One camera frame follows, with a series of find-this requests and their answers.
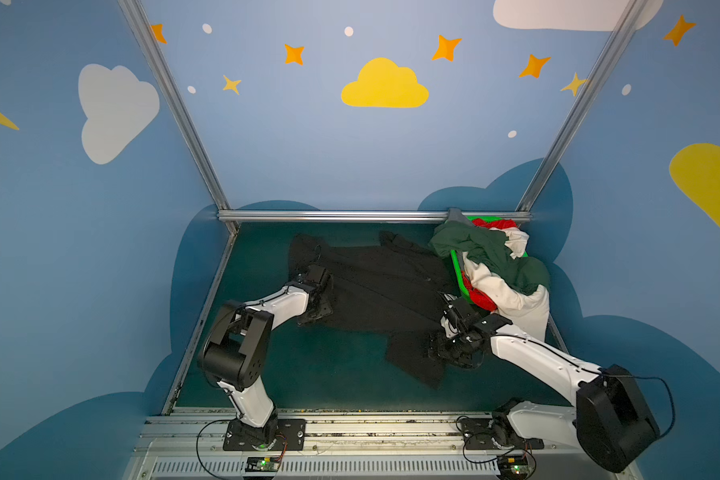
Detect black t shirt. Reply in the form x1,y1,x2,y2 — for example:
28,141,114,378
288,231,458,389

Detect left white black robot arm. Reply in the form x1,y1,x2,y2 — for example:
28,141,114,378
197,278,331,449

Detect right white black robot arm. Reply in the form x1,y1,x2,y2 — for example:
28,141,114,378
430,295,671,473

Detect red t shirt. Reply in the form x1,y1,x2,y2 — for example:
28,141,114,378
459,216,517,312

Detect bright green plastic basket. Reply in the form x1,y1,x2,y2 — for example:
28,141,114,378
450,212,529,302

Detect white t shirt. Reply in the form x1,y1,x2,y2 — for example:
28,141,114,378
461,253,550,341

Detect dark green t shirt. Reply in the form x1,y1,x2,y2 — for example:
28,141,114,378
429,221,550,295

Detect grey t shirt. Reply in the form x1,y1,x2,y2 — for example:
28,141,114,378
446,208,472,225

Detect right green circuit board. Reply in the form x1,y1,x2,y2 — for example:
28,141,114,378
496,456,533,480

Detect green circuit board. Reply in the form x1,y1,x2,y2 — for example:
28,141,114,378
244,457,281,475
496,456,533,480

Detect left green circuit board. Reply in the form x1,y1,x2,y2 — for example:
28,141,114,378
244,457,281,475

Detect right side floor rail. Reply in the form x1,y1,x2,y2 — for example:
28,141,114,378
547,315,569,354

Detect rear horizontal aluminium rail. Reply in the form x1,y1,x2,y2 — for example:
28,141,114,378
217,209,533,224

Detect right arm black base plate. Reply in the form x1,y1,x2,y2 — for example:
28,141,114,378
456,416,545,451

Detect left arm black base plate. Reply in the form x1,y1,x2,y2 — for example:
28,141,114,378
222,418,307,451

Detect front aluminium rail bed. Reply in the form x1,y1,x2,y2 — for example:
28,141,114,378
123,408,613,479

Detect left rear aluminium post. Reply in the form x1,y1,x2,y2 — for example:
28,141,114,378
118,0,229,211

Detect aluminium post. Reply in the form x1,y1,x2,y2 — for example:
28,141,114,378
118,0,229,211
515,0,649,217

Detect right rear aluminium post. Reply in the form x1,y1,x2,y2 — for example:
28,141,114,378
515,0,649,217

